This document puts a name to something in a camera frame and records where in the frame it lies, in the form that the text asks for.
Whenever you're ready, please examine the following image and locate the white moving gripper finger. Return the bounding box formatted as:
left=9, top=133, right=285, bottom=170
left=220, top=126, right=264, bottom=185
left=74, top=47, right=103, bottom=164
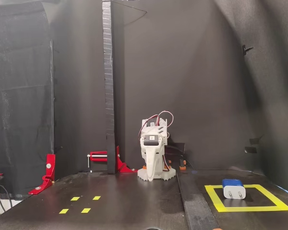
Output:
left=140, top=135, right=164, bottom=182

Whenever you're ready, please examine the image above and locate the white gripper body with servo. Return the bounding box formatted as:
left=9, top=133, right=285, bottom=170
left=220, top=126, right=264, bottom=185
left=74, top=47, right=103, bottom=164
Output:
left=143, top=131, right=161, bottom=146

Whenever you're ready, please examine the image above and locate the blue and white charger block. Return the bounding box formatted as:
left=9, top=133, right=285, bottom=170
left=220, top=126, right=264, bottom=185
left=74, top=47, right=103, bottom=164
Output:
left=221, top=178, right=247, bottom=200

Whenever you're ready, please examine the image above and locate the red metal corner clamp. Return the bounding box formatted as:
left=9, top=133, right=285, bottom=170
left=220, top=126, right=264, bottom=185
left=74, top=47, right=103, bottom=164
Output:
left=28, top=153, right=56, bottom=196
left=87, top=145, right=138, bottom=173

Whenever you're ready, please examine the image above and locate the long black flat strip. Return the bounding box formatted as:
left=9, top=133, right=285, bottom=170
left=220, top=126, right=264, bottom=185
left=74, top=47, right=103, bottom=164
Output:
left=176, top=170, right=221, bottom=230

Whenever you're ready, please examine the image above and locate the yellow tape square outline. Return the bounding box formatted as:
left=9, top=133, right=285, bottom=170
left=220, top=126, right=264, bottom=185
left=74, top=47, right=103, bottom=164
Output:
left=204, top=184, right=288, bottom=213

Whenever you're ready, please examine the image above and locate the black fabric curtain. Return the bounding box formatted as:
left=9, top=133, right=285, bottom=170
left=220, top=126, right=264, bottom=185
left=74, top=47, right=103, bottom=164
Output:
left=0, top=2, right=55, bottom=198

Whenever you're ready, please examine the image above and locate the black power cable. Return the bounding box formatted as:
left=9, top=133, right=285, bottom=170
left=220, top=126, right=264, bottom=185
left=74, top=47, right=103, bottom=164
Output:
left=165, top=142, right=195, bottom=169

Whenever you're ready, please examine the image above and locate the small black wall clip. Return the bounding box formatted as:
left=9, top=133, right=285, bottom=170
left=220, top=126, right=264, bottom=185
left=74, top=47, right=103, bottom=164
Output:
left=242, top=44, right=254, bottom=56

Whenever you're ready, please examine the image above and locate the thin black cable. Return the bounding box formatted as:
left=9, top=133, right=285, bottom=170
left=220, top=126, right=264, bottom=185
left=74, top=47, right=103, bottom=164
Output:
left=0, top=184, right=13, bottom=213

